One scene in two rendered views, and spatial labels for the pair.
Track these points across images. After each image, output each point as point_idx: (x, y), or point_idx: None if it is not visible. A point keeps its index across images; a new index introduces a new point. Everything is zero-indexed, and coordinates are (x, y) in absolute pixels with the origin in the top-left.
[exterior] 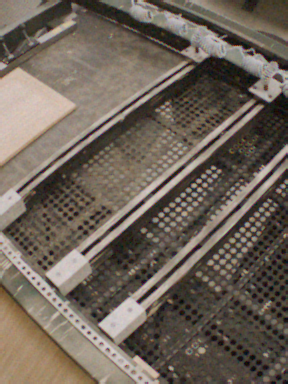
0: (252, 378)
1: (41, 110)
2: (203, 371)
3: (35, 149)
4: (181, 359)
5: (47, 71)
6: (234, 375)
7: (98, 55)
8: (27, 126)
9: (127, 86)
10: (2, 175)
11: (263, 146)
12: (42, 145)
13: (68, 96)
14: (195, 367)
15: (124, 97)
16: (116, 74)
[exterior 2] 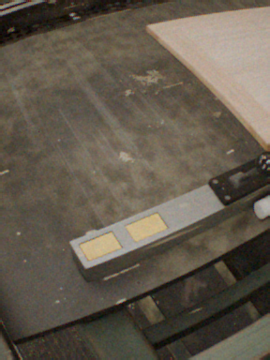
0: (26, 349)
1: (207, 37)
2: (71, 340)
3: (216, 9)
4: (90, 353)
5: (194, 116)
6: (42, 348)
7: (59, 119)
8: (230, 26)
9: (50, 43)
10: (258, 5)
11: None
12: (206, 9)
13: (156, 50)
14: (79, 344)
15: (66, 30)
16: (52, 66)
